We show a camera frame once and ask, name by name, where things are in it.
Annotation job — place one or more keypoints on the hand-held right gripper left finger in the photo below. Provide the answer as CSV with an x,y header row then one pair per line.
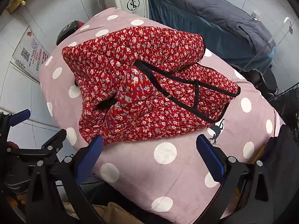
x,y
92,152

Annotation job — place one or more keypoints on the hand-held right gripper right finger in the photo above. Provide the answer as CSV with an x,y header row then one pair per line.
x,y
210,158

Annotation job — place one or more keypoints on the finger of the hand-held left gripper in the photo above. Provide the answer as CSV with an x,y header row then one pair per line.
x,y
55,140
21,116

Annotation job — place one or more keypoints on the red floral padded jacket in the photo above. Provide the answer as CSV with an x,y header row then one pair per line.
x,y
151,86

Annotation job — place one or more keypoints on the pink polka-dot blanket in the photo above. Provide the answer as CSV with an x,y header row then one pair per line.
x,y
163,179

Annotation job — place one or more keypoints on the person's khaki coat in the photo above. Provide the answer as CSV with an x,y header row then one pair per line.
x,y
112,217

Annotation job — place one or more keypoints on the dark cloth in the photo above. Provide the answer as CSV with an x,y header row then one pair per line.
x,y
287,149

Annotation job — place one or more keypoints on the black round stool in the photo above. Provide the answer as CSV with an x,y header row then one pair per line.
x,y
268,81

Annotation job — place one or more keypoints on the dark grey garment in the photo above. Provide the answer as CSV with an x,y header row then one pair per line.
x,y
198,11

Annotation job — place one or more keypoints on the wall poster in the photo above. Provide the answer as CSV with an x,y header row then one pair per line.
x,y
30,51

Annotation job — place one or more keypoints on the wooden wall shelf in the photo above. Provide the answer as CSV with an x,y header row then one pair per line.
x,y
15,5

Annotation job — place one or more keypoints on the clear wall hook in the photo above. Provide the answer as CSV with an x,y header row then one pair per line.
x,y
289,26

